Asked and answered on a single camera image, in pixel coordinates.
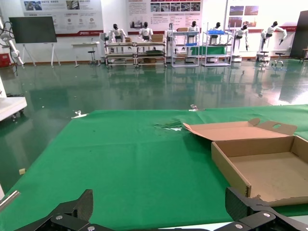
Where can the small cardboard carton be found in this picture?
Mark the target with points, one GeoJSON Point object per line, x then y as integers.
{"type": "Point", "coordinates": [157, 37]}
{"type": "Point", "coordinates": [128, 40]}
{"type": "Point", "coordinates": [182, 29]}

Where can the small white table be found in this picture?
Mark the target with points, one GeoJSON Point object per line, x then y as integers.
{"type": "Point", "coordinates": [85, 43]}

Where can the white humanoid robot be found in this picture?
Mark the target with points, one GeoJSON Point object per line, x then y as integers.
{"type": "Point", "coordinates": [217, 27]}
{"type": "Point", "coordinates": [193, 27]}
{"type": "Point", "coordinates": [270, 31]}
{"type": "Point", "coordinates": [241, 36]}
{"type": "Point", "coordinates": [117, 33]}
{"type": "Point", "coordinates": [146, 32]}

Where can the wall poster with photo row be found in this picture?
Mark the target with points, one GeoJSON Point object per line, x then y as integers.
{"type": "Point", "coordinates": [166, 14]}

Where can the white frame shelf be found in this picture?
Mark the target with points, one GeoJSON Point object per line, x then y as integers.
{"type": "Point", "coordinates": [185, 56]}
{"type": "Point", "coordinates": [216, 57]}

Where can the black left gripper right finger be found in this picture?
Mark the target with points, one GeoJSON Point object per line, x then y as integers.
{"type": "Point", "coordinates": [237, 207]}

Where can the black display on stand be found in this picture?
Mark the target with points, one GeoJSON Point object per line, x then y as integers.
{"type": "Point", "coordinates": [32, 30]}

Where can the red floor box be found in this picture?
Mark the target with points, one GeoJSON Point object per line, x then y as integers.
{"type": "Point", "coordinates": [4, 60]}

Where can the cardboard box with torn front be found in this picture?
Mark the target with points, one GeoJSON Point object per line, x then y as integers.
{"type": "Point", "coordinates": [264, 168]}

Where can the wall poster with building photos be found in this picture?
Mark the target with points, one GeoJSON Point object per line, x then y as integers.
{"type": "Point", "coordinates": [243, 14]}

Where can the low roller rack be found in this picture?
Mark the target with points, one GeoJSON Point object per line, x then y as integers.
{"type": "Point", "coordinates": [120, 55]}
{"type": "Point", "coordinates": [151, 55]}

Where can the white industrial robot arm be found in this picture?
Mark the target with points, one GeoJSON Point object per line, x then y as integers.
{"type": "Point", "coordinates": [10, 45]}

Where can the black round stool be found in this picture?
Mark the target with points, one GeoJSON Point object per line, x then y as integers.
{"type": "Point", "coordinates": [91, 56]}
{"type": "Point", "coordinates": [279, 59]}
{"type": "Point", "coordinates": [262, 56]}

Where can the green table cloth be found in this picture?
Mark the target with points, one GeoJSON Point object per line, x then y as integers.
{"type": "Point", "coordinates": [132, 168]}

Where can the wall poster with circle icons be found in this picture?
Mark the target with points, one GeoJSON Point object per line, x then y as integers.
{"type": "Point", "coordinates": [72, 16]}

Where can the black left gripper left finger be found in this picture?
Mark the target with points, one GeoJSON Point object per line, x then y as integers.
{"type": "Point", "coordinates": [84, 207]}

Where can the silver metal bar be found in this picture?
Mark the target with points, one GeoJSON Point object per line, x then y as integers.
{"type": "Point", "coordinates": [9, 198]}

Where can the silver metal cloth clip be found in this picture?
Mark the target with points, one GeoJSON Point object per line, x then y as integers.
{"type": "Point", "coordinates": [78, 114]}
{"type": "Point", "coordinates": [195, 108]}

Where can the tall black panel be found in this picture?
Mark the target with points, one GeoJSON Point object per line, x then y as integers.
{"type": "Point", "coordinates": [299, 36]}

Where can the blue plastic bin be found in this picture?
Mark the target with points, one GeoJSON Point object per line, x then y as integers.
{"type": "Point", "coordinates": [215, 32]}

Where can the small beige tape piece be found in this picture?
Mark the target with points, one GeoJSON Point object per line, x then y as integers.
{"type": "Point", "coordinates": [22, 171]}

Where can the white wheeled cart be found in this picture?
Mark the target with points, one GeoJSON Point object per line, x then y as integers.
{"type": "Point", "coordinates": [12, 106]}

